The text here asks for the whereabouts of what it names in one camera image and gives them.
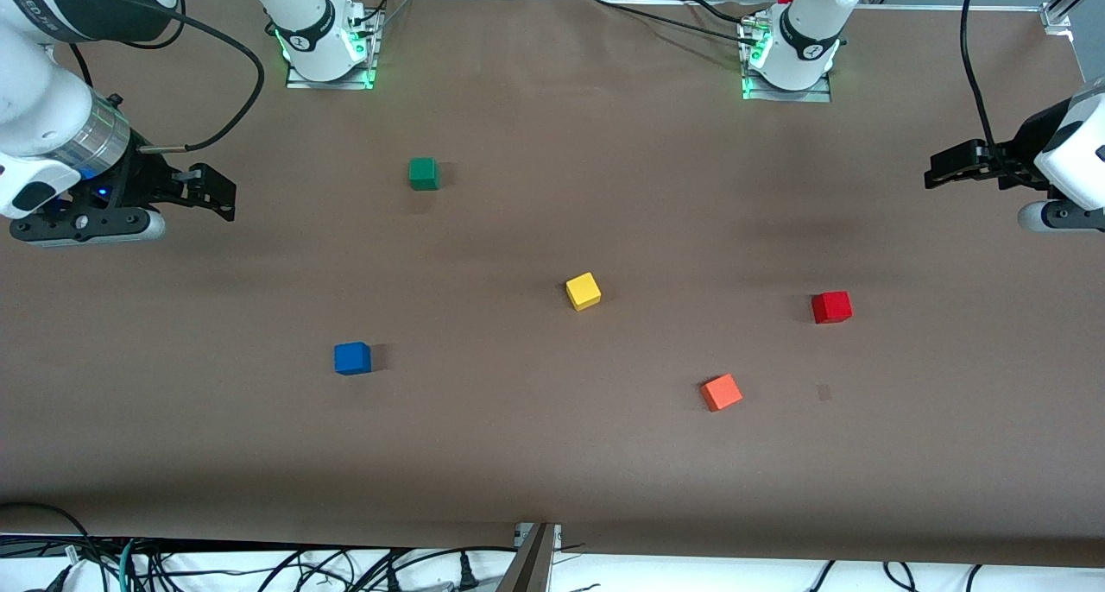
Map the red wooden block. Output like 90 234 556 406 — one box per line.
811 291 853 324

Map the blue wooden block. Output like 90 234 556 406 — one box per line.
334 342 373 376

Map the orange wooden block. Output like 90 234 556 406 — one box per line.
700 374 743 413

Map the yellow wooden block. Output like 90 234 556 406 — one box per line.
565 272 603 312

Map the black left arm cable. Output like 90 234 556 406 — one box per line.
959 0 1004 168

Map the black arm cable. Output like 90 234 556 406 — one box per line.
52 0 266 154
959 0 1004 168

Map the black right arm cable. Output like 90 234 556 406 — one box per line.
52 0 266 154

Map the aluminium frame profile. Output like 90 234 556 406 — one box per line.
1039 0 1105 34

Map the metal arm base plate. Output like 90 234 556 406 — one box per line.
284 5 383 91
740 16 835 104

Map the black table cable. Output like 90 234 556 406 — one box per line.
686 0 748 23
594 0 761 46

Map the black looped floor cable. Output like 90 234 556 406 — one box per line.
0 501 109 592

